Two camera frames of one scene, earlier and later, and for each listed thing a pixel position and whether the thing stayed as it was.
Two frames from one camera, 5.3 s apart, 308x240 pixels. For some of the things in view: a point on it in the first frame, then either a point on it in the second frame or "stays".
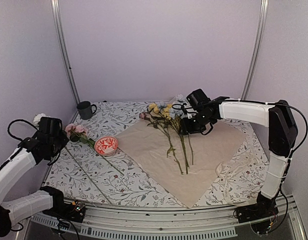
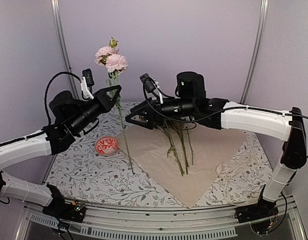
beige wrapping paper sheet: [184, 163] stays
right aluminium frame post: [256, 51] stays
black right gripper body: [198, 125] -> [186, 106]
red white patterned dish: [106, 146] stays
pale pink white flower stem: [76, 132] -> [111, 58]
